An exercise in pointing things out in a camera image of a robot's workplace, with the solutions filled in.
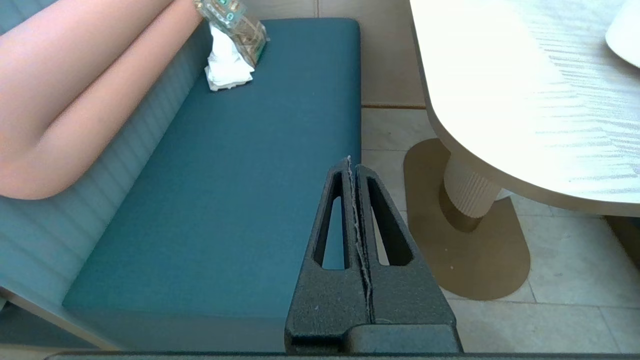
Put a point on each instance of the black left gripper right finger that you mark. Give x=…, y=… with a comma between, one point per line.
x=405, y=295

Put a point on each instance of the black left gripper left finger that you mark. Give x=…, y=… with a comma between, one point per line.
x=325, y=295

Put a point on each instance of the teal upholstered bench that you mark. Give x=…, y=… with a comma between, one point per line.
x=225, y=200
x=627, y=240

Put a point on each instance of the crumpled white tissue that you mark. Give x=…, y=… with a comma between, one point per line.
x=227, y=65

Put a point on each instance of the printed plastic tissue packet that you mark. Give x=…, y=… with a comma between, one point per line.
x=242, y=30

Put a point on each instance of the pink bolster cushion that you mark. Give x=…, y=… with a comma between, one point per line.
x=75, y=85

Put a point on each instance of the large tea beverage dispenser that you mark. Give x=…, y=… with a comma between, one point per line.
x=627, y=35

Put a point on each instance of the beige table pedestal base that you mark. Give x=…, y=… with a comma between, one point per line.
x=480, y=265

